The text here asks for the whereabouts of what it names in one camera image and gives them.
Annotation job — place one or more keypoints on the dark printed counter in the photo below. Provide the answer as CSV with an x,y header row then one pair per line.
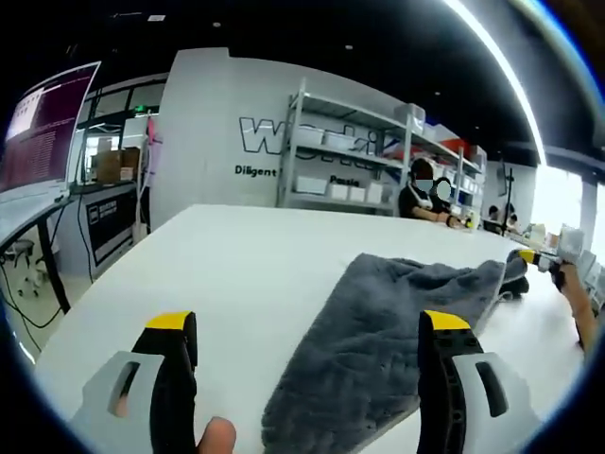
x,y
108,222

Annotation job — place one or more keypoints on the ceiling light strip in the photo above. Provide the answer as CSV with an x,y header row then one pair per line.
x,y
510,75

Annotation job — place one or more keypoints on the monitor desk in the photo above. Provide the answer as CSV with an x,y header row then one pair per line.
x,y
28,208

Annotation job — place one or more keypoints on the white table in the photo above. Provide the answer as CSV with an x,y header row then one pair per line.
x,y
212,265

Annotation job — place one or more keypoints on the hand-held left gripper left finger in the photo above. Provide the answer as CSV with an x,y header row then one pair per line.
x,y
142,378

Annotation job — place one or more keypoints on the row of white storage bins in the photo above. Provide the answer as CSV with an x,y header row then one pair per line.
x,y
309,184

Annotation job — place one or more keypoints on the brown cardboard box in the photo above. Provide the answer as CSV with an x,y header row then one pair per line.
x,y
111,165

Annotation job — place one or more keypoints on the black pole stand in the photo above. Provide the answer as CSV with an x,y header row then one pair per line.
x,y
502,176

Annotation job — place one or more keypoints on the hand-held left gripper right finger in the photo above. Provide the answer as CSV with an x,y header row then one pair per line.
x,y
454,378

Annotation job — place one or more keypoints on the computer monitor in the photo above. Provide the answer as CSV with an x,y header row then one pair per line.
x,y
42,127

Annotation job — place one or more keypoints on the pink hanging object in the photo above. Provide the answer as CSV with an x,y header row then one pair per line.
x,y
151,130

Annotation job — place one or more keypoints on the grey metal storage shelf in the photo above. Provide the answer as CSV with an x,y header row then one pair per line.
x,y
350,110

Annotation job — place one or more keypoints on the grey towel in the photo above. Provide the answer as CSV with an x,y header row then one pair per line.
x,y
368,331

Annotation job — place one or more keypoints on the person's left hand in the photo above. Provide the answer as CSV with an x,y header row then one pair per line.
x,y
217,437

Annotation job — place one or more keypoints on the red and blue banner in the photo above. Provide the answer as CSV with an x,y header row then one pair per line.
x,y
451,143

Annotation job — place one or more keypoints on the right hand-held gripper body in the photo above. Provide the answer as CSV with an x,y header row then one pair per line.
x,y
572,243

